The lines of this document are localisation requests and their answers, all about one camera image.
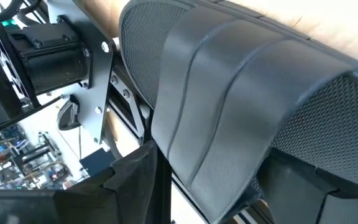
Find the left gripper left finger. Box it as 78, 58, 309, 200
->
53, 141, 159, 224

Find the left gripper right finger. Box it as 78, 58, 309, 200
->
256, 148, 337, 224

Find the black rubber slide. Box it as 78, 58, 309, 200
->
118, 0, 358, 223

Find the dark blue box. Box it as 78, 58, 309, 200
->
78, 147, 118, 177

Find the black rounded bracket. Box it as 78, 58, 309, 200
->
56, 94, 81, 131

